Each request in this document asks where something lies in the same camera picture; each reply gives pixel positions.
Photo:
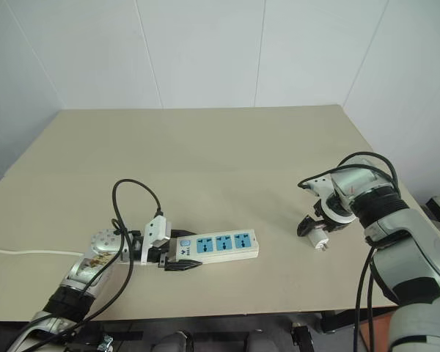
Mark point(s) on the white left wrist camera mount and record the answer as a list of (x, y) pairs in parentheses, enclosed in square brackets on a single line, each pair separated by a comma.
[(154, 234)]

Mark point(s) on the white charger plug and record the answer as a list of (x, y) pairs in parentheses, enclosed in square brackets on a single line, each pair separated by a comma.
[(318, 239)]

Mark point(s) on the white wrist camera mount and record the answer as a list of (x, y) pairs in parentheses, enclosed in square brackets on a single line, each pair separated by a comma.
[(154, 234), (318, 185)]

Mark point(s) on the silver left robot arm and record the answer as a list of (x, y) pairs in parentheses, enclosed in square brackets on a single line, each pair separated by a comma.
[(102, 242)]

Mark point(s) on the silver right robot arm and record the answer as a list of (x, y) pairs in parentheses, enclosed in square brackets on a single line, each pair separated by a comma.
[(407, 227)]

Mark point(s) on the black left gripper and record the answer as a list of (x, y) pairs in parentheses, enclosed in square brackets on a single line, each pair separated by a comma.
[(157, 256)]

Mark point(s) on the white power strip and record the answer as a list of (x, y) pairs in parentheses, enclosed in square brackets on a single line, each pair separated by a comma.
[(220, 245)]

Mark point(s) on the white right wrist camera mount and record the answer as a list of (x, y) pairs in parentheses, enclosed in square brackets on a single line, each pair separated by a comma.
[(318, 185)]

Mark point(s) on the dark rounded shape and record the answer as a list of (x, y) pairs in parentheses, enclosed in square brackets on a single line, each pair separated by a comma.
[(174, 341)]

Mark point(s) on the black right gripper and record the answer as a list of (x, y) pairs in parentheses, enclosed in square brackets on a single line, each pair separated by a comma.
[(330, 214)]

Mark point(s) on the black table frame leg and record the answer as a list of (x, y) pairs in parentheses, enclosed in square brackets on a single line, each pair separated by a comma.
[(333, 322)]

